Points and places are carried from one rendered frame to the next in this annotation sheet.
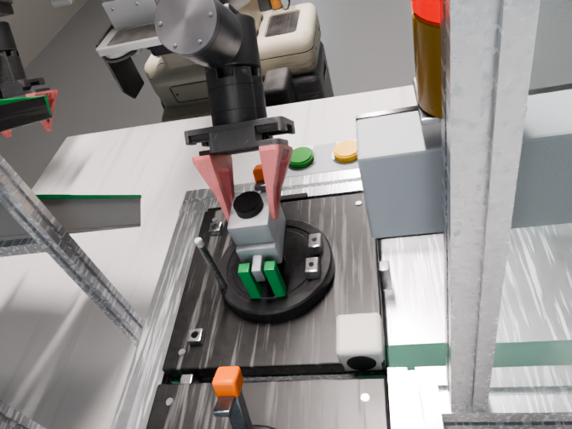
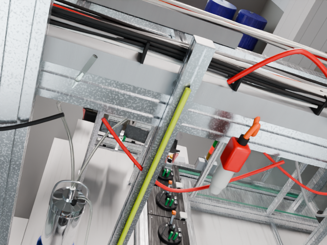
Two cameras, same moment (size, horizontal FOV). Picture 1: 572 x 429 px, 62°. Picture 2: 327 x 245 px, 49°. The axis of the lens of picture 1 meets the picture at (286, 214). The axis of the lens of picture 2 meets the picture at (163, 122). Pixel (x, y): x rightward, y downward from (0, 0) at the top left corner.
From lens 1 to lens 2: 1.99 m
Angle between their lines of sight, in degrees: 30
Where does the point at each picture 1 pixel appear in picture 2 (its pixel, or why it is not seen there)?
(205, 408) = (156, 188)
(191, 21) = (178, 136)
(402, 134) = (203, 160)
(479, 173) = (209, 165)
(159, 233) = (121, 159)
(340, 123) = not seen: hidden behind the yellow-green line
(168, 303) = not seen: hidden behind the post
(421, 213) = (201, 167)
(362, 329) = (179, 184)
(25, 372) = (99, 179)
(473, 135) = (210, 162)
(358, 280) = (177, 178)
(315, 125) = not seen: hidden behind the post
